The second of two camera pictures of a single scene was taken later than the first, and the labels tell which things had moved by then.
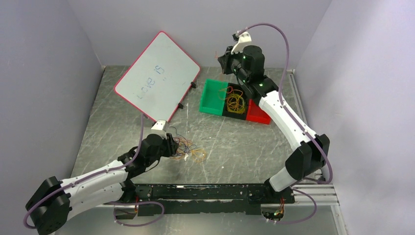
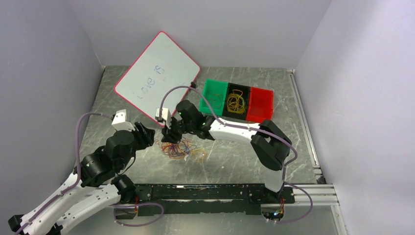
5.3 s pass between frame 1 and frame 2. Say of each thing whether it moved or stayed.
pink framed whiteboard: stayed
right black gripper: moved
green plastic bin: stayed
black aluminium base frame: stayed
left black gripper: moved
